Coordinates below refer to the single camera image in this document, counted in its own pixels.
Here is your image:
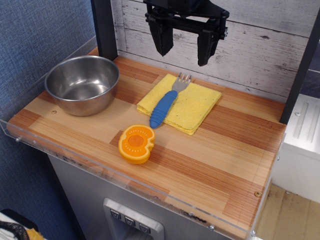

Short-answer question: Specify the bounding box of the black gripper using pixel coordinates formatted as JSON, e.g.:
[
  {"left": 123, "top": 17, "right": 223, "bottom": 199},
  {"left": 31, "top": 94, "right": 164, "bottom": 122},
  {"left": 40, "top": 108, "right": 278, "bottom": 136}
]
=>
[{"left": 143, "top": 0, "right": 229, "bottom": 67}]

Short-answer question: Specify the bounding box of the orange toy vegetable slice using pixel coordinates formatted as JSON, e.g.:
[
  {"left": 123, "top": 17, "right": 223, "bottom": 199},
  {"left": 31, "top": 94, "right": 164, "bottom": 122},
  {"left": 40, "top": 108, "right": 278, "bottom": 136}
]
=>
[{"left": 118, "top": 124, "right": 156, "bottom": 165}]

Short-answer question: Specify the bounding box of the silver metal bowl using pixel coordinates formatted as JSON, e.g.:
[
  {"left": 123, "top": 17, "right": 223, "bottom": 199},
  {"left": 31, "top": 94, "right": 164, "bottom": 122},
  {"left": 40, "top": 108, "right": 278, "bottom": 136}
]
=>
[{"left": 44, "top": 55, "right": 120, "bottom": 117}]

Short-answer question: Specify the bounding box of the yellow folded cloth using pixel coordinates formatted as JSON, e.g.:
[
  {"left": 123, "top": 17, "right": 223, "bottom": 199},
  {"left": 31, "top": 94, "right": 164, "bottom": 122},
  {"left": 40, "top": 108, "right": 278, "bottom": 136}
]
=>
[{"left": 136, "top": 74, "right": 222, "bottom": 136}]

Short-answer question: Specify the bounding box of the white side unit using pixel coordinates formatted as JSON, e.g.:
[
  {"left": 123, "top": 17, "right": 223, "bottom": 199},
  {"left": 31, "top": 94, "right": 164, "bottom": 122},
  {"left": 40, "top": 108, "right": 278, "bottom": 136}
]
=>
[{"left": 271, "top": 94, "right": 320, "bottom": 203}]

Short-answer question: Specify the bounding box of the clear acrylic table guard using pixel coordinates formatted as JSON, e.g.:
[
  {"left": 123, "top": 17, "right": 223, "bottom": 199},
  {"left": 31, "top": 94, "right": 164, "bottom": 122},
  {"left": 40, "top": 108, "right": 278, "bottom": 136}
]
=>
[{"left": 3, "top": 110, "right": 286, "bottom": 240}]

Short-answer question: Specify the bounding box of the silver toy fridge cabinet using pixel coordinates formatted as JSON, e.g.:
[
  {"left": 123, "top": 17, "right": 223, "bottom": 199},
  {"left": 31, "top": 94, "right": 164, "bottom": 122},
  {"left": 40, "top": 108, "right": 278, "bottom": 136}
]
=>
[{"left": 46, "top": 152, "right": 226, "bottom": 240}]

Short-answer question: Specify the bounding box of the grey dispenser button panel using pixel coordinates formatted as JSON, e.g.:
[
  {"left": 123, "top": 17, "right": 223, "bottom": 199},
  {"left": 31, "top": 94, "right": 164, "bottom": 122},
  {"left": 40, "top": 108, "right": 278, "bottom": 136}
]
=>
[{"left": 103, "top": 198, "right": 165, "bottom": 240}]

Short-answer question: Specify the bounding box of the black and yellow object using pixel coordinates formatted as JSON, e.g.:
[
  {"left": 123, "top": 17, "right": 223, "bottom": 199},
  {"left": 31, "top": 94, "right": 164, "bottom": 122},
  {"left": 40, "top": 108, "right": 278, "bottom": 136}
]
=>
[{"left": 0, "top": 209, "right": 46, "bottom": 240}]

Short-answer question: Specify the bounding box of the blue handled metal fork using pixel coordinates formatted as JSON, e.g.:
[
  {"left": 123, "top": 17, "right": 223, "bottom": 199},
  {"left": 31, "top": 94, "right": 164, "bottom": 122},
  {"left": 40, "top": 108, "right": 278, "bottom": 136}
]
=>
[{"left": 149, "top": 73, "right": 192, "bottom": 129}]

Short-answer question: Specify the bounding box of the black left vertical post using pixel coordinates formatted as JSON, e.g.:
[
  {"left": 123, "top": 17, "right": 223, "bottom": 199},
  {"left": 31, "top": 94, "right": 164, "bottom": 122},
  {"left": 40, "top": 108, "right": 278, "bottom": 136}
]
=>
[{"left": 90, "top": 0, "right": 118, "bottom": 61}]

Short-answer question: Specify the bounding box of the black vertical post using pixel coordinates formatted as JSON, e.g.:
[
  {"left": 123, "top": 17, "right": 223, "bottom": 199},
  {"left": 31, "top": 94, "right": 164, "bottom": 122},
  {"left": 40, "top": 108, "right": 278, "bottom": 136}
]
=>
[
  {"left": 279, "top": 10, "right": 320, "bottom": 125},
  {"left": 90, "top": 0, "right": 118, "bottom": 61}
]

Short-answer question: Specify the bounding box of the black right vertical post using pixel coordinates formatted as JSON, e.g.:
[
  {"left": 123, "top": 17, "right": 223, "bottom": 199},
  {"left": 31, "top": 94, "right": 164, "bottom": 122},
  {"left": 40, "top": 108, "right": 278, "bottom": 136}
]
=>
[{"left": 279, "top": 10, "right": 320, "bottom": 125}]

